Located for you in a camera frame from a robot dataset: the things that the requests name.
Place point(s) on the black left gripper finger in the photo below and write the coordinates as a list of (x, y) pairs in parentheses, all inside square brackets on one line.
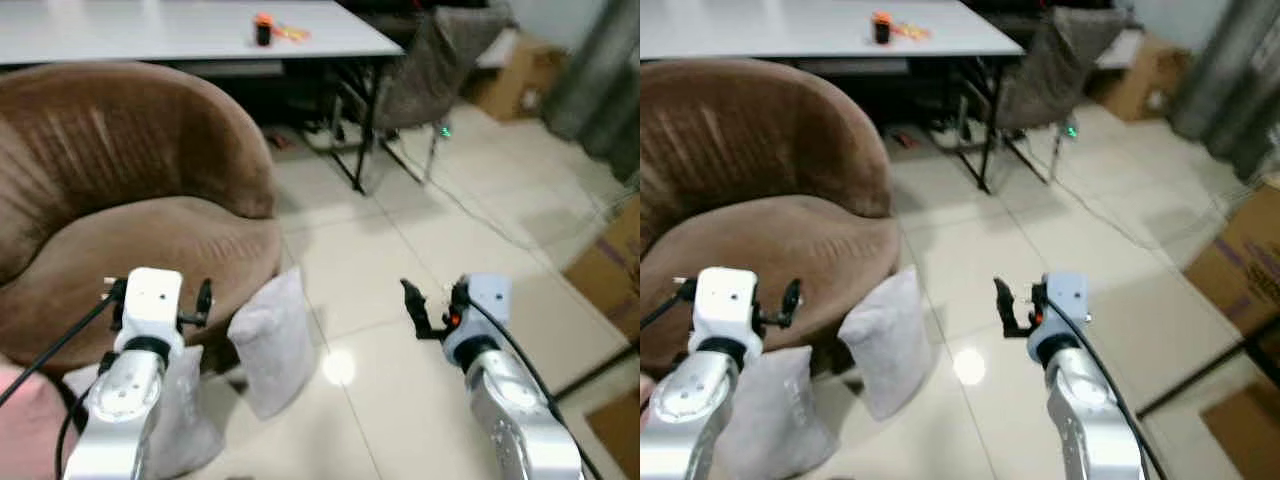
[(685, 290), (205, 300), (115, 298), (793, 300)]

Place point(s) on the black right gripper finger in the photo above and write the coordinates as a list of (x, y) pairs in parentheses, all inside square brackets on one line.
[(1008, 308), (417, 310)]

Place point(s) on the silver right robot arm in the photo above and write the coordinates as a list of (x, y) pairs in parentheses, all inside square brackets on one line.
[(515, 410), (1090, 410)]

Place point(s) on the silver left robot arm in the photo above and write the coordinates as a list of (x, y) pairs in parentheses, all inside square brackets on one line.
[(115, 410), (685, 415)]

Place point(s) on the brown velvet sofa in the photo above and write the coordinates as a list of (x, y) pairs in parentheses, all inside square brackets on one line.
[(130, 240), (770, 235)]

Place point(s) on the white upright pillow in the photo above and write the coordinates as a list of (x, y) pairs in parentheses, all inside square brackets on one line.
[(888, 340), (272, 340)]

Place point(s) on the cardboard box with purple print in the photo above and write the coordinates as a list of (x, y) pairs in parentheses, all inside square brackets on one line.
[(612, 270), (1240, 260)]

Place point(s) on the thin black bar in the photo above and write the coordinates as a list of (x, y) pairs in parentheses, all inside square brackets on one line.
[(595, 372)]

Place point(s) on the plain flat cardboard box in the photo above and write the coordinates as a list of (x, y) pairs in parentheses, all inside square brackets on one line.
[(1245, 430), (620, 435)]

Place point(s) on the small red item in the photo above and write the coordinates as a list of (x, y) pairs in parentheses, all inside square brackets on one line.
[(905, 140), (281, 141)]

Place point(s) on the grey curtain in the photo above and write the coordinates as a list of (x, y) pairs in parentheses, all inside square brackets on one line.
[(1230, 80), (595, 80)]

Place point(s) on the small brown cardboard box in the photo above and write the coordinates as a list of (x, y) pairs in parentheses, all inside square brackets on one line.
[(1145, 80), (515, 80)]

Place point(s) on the chair draped with brown cloth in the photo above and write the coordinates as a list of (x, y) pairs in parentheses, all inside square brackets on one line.
[(1055, 65), (435, 65)]

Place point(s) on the white folding table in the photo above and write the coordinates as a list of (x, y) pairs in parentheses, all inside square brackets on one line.
[(150, 28), (780, 26)]

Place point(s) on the black cup with orange lid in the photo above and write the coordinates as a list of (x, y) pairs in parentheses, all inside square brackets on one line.
[(881, 31), (263, 32)]

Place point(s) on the yellow orange small item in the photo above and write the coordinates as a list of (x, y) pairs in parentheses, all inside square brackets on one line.
[(912, 32), (292, 34)]

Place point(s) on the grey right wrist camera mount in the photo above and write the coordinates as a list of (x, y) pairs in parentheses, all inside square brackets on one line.
[(485, 300), (1065, 298)]

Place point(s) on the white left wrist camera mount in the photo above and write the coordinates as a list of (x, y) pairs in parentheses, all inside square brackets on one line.
[(727, 305), (150, 305)]

